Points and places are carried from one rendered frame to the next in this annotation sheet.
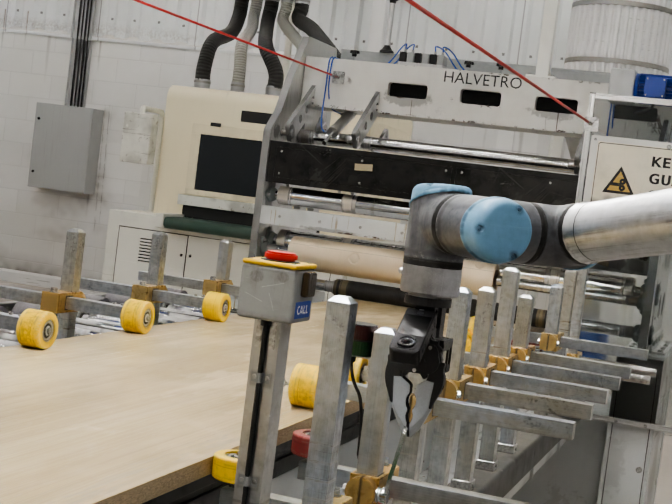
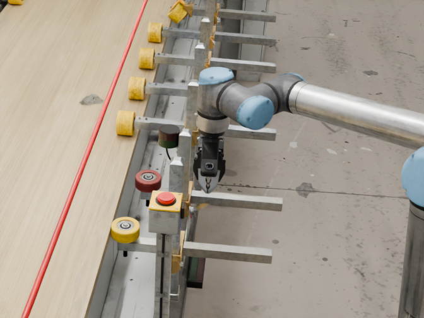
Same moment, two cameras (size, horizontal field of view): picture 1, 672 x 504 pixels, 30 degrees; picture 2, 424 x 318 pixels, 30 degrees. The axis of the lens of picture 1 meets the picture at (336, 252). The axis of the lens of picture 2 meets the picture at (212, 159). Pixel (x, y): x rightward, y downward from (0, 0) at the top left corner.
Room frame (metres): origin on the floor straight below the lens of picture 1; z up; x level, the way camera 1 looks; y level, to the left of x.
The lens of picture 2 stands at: (0.09, 0.39, 2.26)
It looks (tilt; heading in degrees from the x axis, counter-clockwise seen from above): 33 degrees down; 343
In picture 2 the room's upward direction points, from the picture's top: 4 degrees clockwise
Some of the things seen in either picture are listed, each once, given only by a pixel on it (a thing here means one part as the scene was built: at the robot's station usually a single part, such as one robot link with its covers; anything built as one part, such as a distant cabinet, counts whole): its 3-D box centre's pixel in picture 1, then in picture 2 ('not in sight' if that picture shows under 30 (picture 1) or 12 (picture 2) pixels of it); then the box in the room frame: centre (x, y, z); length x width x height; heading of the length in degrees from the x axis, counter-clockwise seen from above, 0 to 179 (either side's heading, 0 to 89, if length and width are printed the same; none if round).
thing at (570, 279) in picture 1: (561, 345); not in sight; (3.88, -0.73, 0.91); 0.03 x 0.03 x 0.48; 72
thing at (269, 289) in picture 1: (276, 292); (165, 214); (1.50, 0.06, 1.18); 0.07 x 0.07 x 0.08; 72
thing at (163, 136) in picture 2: (358, 330); (168, 132); (2.00, -0.05, 1.09); 0.06 x 0.06 x 0.02
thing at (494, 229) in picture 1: (487, 228); (248, 105); (1.79, -0.21, 1.28); 0.12 x 0.12 x 0.09; 28
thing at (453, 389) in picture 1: (451, 389); not in sight; (2.48, -0.26, 0.95); 0.13 x 0.06 x 0.05; 162
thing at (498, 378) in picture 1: (492, 376); (210, 62); (2.72, -0.37, 0.95); 0.50 x 0.04 x 0.04; 72
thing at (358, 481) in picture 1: (370, 484); (181, 199); (2.01, -0.10, 0.85); 0.13 x 0.06 x 0.05; 162
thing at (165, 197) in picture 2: (280, 258); (166, 199); (1.50, 0.06, 1.22); 0.04 x 0.04 x 0.02
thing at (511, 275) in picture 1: (499, 368); (207, 40); (2.93, -0.41, 0.94); 0.03 x 0.03 x 0.48; 72
